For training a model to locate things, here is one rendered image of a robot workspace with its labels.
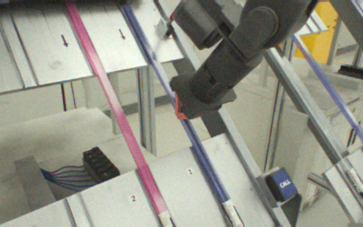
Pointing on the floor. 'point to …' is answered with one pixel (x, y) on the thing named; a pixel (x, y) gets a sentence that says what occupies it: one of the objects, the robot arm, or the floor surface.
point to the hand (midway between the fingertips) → (182, 113)
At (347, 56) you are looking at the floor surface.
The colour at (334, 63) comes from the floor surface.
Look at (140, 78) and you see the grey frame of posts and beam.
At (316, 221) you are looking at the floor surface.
